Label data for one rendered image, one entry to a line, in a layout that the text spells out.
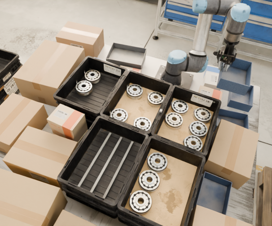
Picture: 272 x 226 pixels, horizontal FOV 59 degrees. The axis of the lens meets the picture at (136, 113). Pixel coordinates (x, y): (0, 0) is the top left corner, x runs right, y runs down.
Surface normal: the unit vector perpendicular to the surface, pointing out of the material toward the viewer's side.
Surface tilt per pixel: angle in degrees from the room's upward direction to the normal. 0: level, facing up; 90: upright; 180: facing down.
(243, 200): 0
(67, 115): 0
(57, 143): 0
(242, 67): 90
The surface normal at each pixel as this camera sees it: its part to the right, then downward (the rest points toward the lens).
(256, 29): -0.34, 0.74
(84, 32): 0.05, -0.60
